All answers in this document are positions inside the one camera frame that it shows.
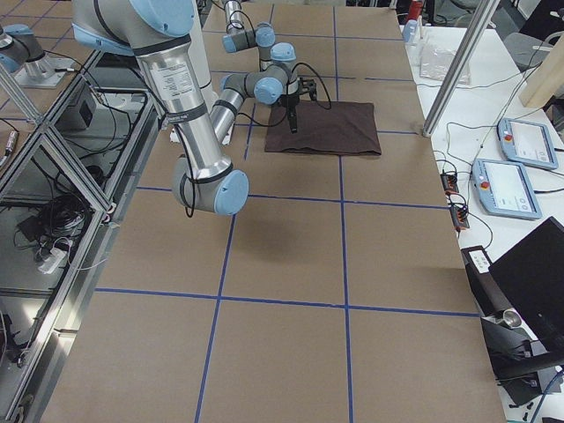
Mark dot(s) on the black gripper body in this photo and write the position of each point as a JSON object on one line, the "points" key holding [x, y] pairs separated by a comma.
{"points": [[291, 102]]}

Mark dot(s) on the near blue teach pendant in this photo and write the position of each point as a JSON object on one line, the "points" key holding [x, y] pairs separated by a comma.
{"points": [[504, 189]]}

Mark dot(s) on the aluminium vertical post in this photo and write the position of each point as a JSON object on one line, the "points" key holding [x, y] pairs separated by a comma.
{"points": [[470, 41]]}

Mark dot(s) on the black laptop computer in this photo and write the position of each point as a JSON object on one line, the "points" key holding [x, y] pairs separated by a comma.
{"points": [[530, 275]]}

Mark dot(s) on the black labelled box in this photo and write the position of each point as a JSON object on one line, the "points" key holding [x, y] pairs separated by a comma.
{"points": [[491, 300]]}

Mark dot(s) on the far blue teach pendant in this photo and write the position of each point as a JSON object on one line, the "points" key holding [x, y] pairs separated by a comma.
{"points": [[528, 143]]}

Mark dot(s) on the red cylinder bottle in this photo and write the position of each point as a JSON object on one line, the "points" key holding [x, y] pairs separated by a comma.
{"points": [[415, 10]]}

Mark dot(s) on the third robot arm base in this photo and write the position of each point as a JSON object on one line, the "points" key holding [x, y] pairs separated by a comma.
{"points": [[23, 56]]}

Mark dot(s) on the white power strip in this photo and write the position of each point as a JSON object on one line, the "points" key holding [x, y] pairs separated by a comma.
{"points": [[55, 257]]}

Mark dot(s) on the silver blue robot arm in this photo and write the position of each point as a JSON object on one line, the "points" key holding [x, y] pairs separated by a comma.
{"points": [[164, 37], [242, 35]]}

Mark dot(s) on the blue teach pendant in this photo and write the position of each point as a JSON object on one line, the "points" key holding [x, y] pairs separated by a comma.
{"points": [[504, 189], [528, 143]]}

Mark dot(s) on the dark brown t-shirt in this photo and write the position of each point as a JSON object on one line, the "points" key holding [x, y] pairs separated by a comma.
{"points": [[341, 128]]}

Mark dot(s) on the clear plastic bag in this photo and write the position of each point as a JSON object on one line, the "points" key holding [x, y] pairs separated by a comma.
{"points": [[434, 62]]}

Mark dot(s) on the orange black connector module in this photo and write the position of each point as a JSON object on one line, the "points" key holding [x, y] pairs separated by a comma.
{"points": [[449, 183]]}

